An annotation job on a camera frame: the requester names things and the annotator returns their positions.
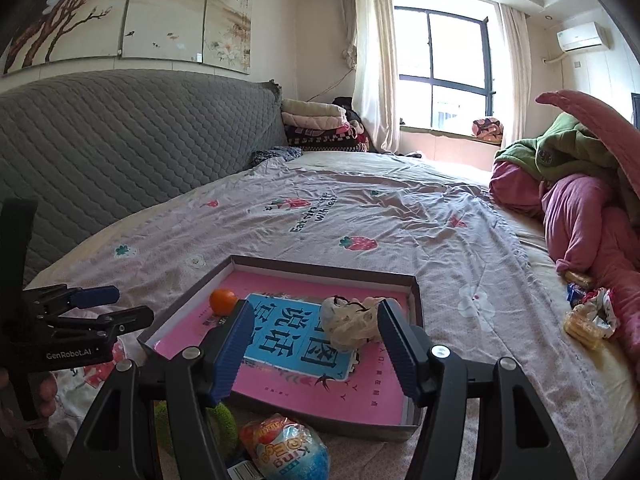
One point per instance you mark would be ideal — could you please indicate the dark cloth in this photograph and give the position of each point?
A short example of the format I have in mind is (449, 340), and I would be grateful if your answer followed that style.
(350, 110)

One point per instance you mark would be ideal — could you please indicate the folded floral blanket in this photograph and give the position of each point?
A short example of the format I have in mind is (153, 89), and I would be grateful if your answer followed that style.
(487, 129)

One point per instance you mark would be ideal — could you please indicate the green quilt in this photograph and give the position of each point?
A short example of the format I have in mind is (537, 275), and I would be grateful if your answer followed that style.
(565, 150)

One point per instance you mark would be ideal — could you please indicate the narrow cream curtain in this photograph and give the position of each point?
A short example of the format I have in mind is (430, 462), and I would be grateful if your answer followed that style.
(515, 75)

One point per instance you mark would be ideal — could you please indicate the pile of pink green quilts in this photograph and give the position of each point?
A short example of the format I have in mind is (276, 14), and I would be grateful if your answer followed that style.
(580, 220)

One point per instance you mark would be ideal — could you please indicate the dark screen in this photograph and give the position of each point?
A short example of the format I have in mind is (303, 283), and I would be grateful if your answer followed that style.
(636, 107)

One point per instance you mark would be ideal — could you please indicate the blue patterned cloth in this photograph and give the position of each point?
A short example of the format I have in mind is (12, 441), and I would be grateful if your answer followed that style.
(275, 154)

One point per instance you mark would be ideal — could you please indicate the colourful egg-shaped snack pack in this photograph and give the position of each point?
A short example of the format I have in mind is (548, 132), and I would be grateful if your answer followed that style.
(285, 445)

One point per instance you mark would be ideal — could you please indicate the white air conditioner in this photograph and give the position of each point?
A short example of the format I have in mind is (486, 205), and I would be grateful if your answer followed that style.
(582, 36)

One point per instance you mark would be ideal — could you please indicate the red and white wrapper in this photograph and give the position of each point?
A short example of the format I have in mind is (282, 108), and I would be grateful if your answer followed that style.
(602, 305)

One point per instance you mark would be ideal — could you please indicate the pink and blue book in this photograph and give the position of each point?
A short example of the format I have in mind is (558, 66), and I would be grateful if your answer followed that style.
(300, 385)

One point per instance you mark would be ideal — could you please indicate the grey quilted headboard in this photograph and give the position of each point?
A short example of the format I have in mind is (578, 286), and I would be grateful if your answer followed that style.
(125, 145)

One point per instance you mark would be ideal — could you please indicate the black framed window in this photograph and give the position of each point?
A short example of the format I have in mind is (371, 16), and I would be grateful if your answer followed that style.
(485, 60)

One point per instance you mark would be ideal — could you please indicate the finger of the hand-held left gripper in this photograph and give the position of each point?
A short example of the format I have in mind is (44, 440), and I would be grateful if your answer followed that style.
(95, 296)
(135, 317)

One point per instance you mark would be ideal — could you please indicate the cream crumpled cloth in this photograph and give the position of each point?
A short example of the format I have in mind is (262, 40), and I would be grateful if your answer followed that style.
(345, 322)

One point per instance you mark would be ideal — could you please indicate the brown cardboard box tray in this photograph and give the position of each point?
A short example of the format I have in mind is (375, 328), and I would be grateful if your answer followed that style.
(350, 430)

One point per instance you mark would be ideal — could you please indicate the yellow biscuit packet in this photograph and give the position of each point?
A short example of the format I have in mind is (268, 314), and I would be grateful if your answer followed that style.
(577, 277)

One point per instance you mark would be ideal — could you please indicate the stack of folded blankets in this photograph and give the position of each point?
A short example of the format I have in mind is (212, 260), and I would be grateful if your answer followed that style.
(315, 125)

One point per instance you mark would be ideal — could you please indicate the clear biscuit packet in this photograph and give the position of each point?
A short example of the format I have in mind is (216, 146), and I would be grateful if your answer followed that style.
(582, 330)

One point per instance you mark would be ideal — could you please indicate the person's left hand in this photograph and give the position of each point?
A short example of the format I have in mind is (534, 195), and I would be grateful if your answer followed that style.
(44, 395)

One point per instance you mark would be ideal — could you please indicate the wide cream curtain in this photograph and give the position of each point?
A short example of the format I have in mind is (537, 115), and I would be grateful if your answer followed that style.
(372, 70)

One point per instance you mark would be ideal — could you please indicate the orange tangerine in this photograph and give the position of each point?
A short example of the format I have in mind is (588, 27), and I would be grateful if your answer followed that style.
(223, 301)

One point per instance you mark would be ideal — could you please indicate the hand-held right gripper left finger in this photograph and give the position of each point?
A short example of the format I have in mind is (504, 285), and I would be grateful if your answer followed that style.
(232, 355)

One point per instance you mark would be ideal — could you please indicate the small blue packet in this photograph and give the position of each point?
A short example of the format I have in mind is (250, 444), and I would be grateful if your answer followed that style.
(575, 294)

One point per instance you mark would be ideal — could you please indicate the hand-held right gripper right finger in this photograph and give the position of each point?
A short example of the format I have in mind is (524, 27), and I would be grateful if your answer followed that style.
(395, 355)

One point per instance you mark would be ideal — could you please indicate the floral wall painting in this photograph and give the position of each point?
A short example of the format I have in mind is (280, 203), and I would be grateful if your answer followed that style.
(150, 10)

